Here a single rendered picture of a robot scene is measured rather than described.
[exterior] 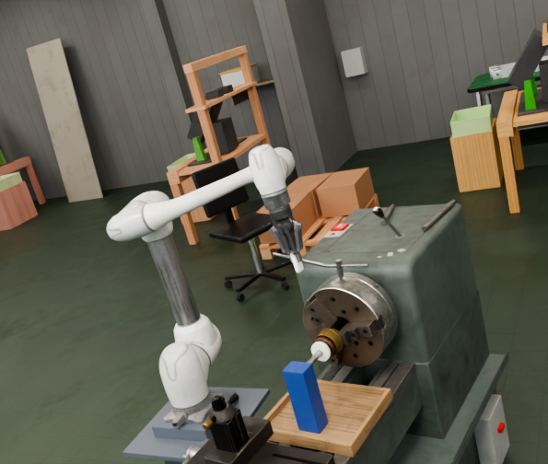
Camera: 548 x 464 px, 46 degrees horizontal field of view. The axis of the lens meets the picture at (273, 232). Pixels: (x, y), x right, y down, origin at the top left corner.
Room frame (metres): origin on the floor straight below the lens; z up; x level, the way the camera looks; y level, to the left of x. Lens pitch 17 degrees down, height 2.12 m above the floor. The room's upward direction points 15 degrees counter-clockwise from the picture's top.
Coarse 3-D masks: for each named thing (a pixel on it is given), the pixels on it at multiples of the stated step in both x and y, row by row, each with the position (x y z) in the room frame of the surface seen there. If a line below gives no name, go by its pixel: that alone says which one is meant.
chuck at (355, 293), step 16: (320, 288) 2.08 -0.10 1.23; (336, 288) 2.02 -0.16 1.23; (352, 288) 2.01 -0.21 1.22; (368, 288) 2.03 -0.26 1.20; (336, 304) 2.03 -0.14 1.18; (352, 304) 1.99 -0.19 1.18; (368, 304) 1.96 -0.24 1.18; (384, 304) 2.00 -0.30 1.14; (304, 320) 2.13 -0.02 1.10; (352, 320) 2.00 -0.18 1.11; (384, 320) 1.96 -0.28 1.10; (384, 336) 1.94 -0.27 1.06; (352, 352) 2.02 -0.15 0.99; (368, 352) 1.98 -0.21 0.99
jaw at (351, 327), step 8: (368, 320) 1.96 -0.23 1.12; (376, 320) 1.95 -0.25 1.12; (344, 328) 1.98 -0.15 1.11; (352, 328) 1.96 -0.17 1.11; (360, 328) 1.94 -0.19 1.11; (368, 328) 1.92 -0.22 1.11; (376, 328) 1.95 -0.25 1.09; (344, 336) 1.94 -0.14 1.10; (352, 336) 1.94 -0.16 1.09; (360, 336) 1.95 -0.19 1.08; (368, 336) 1.93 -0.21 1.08
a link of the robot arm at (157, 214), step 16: (288, 160) 2.20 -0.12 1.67; (240, 176) 2.27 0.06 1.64; (192, 192) 2.23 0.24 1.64; (208, 192) 2.23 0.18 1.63; (224, 192) 2.25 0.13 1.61; (144, 208) 2.24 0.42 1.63; (160, 208) 2.22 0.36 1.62; (176, 208) 2.20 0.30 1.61; (192, 208) 2.21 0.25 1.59; (160, 224) 2.22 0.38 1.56
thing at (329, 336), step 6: (324, 330) 1.97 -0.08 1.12; (330, 330) 1.96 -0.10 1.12; (336, 330) 1.98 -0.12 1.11; (318, 336) 1.96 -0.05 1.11; (324, 336) 1.94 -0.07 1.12; (330, 336) 1.93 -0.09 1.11; (336, 336) 1.94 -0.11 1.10; (324, 342) 1.91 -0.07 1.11; (330, 342) 1.91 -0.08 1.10; (336, 342) 1.92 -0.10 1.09; (342, 342) 1.94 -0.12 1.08; (330, 348) 1.90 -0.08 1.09; (336, 348) 1.92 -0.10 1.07; (342, 348) 1.95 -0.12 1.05
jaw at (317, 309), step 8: (312, 296) 2.09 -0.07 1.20; (312, 304) 2.05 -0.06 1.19; (320, 304) 2.06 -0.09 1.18; (312, 312) 2.05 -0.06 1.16; (320, 312) 2.03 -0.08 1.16; (328, 312) 2.04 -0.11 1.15; (312, 320) 2.03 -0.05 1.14; (320, 320) 2.01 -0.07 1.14; (328, 320) 2.01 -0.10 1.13; (336, 320) 2.03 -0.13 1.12; (320, 328) 1.99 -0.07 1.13; (328, 328) 1.99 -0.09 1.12
